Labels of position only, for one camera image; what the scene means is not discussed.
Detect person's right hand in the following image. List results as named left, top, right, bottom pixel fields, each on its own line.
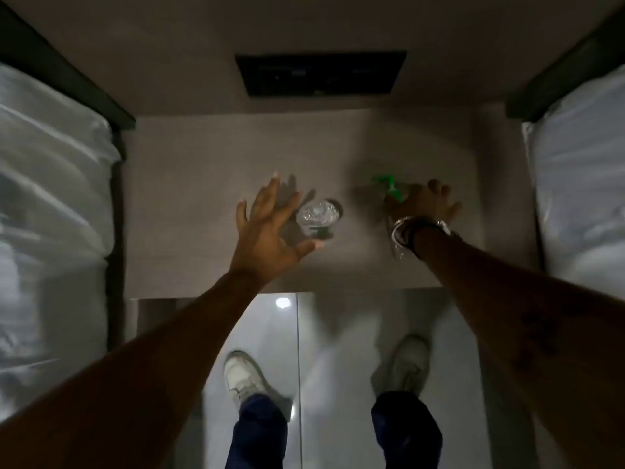
left=384, top=179, right=463, bottom=225

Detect person's left hand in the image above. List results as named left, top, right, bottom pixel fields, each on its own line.
left=229, top=172, right=325, bottom=289

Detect clear spray bottle green trigger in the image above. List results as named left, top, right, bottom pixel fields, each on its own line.
left=372, top=174, right=412, bottom=260

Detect person's left forearm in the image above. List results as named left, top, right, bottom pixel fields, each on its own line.
left=0, top=271, right=267, bottom=469

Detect person's right forearm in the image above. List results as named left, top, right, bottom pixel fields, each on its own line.
left=414, top=228, right=625, bottom=469

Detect clear drinking glass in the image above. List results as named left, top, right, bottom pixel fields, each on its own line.
left=295, top=199, right=343, bottom=241

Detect grey bedside table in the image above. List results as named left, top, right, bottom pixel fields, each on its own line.
left=121, top=107, right=490, bottom=299

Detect person's left white shoe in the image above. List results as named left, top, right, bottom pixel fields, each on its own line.
left=223, top=350, right=295, bottom=421

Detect person's white shoe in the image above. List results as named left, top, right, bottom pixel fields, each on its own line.
left=223, top=350, right=295, bottom=421
left=370, top=334, right=433, bottom=399

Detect person's right white shoe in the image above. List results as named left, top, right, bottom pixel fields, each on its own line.
left=370, top=334, right=433, bottom=399

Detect dark headboard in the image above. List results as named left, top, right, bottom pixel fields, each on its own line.
left=505, top=8, right=625, bottom=123
left=0, top=1, right=137, bottom=132

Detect blue jeans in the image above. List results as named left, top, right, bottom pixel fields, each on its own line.
left=224, top=390, right=444, bottom=469

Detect silver bracelet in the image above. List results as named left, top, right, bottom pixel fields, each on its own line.
left=390, top=215, right=452, bottom=257

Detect black wall switch panel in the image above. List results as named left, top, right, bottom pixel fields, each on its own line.
left=235, top=50, right=408, bottom=98

